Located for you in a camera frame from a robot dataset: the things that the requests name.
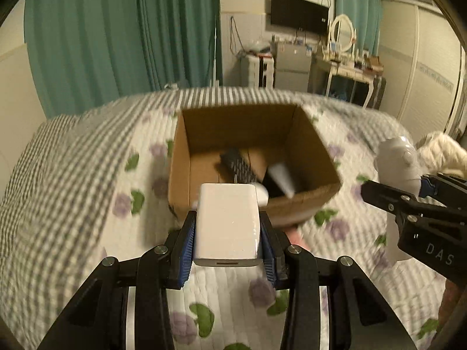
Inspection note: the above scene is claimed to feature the wide green curtain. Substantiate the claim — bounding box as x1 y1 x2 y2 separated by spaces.
24 0 222 118

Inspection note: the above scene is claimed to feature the black remote control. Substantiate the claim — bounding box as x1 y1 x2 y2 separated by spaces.
218 147 258 185

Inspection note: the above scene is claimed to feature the white power adapter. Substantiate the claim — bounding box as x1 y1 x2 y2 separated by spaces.
192 183 263 268

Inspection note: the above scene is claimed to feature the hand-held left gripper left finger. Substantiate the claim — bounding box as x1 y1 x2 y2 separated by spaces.
36 211 198 350

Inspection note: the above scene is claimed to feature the white vanity table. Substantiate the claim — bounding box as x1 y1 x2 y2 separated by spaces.
308 54 386 109

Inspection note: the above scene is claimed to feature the white oval vanity mirror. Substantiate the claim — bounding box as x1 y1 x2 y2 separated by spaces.
328 13 357 52

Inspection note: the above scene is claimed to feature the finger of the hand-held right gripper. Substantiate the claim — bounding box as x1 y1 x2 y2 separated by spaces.
420 173 467 207
361 180 467 227

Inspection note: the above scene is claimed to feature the grey cabinet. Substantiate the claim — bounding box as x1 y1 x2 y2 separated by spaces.
273 40 315 92

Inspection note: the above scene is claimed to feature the grey striped bed sheet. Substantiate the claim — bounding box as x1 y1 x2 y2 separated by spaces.
0 114 121 347

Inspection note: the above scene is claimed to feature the row of small cosmetic items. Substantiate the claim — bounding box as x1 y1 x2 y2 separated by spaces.
320 43 384 71

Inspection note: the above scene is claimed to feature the black flat screen television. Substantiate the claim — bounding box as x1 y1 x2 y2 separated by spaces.
270 0 330 39

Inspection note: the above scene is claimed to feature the white wardrobe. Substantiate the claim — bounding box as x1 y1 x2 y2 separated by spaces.
377 0 467 137

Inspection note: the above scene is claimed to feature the white plastic drawer unit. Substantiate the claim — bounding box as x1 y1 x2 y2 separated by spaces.
240 54 275 89

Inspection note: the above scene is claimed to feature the narrow green curtain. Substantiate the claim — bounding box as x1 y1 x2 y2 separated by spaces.
334 0 382 56

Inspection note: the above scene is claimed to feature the cardboard box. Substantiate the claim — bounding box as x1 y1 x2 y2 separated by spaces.
167 104 343 227

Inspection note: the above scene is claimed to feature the cream fluffy cloth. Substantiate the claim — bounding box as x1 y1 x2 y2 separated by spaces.
415 130 467 176

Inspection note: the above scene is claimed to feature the white wall cable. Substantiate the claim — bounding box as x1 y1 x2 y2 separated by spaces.
229 15 244 57

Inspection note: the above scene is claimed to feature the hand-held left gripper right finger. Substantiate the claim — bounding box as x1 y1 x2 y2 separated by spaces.
259 212 419 350

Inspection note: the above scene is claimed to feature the white bottle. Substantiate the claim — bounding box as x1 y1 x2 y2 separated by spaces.
377 136 424 262

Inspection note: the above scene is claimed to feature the black white tube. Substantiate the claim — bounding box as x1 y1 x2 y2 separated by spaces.
262 162 298 200

